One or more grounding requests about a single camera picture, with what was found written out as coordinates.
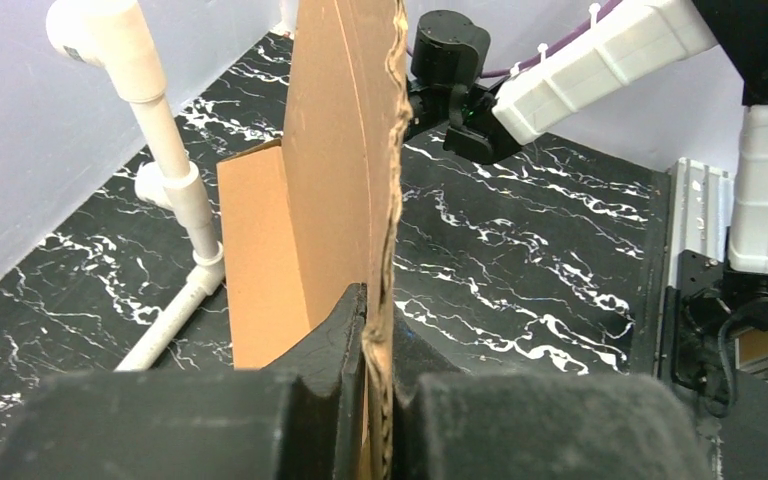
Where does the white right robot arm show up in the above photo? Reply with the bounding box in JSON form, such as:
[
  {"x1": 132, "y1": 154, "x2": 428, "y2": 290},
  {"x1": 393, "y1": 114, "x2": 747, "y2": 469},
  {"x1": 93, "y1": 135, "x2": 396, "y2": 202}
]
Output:
[{"x1": 408, "y1": 1, "x2": 768, "y2": 275}]

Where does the black front mounting rail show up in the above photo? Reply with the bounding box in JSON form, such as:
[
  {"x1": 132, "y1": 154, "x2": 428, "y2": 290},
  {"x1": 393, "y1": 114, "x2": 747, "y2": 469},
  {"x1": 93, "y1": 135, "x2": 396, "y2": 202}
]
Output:
[{"x1": 629, "y1": 157, "x2": 768, "y2": 480}]

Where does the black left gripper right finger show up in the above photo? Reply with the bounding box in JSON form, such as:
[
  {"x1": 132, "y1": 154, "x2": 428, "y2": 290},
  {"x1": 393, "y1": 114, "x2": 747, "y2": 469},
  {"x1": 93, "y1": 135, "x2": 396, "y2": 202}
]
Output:
[{"x1": 392, "y1": 315, "x2": 712, "y2": 479}]

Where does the brown cardboard box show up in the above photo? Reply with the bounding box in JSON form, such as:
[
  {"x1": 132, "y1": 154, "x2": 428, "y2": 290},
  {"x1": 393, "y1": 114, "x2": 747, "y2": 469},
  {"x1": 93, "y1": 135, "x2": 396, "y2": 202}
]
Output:
[{"x1": 217, "y1": 1, "x2": 412, "y2": 479}]

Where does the white PVC pipe frame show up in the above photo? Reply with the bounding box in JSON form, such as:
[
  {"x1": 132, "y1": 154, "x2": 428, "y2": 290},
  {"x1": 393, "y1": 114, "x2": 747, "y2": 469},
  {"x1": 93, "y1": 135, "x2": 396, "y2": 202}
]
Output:
[{"x1": 45, "y1": 1, "x2": 225, "y2": 371}]

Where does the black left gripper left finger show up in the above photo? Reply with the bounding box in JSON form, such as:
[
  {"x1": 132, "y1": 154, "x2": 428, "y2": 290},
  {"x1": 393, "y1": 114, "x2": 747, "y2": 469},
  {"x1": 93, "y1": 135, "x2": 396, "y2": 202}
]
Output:
[{"x1": 0, "y1": 284, "x2": 366, "y2": 479}]

